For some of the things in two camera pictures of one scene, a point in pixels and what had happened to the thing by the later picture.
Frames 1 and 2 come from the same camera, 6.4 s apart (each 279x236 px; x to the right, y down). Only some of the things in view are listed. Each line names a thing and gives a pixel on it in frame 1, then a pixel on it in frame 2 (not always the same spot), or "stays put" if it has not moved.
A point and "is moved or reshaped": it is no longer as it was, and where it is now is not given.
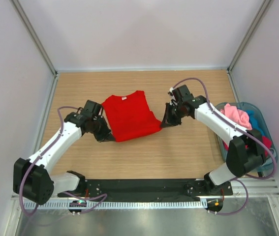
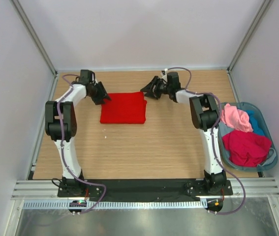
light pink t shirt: (239, 116) stays put
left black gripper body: (100, 129) to (98, 93)
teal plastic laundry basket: (249, 116) stays put
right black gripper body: (174, 114) to (160, 88)
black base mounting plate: (145, 188) stays put
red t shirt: (129, 116) is moved or reshaped
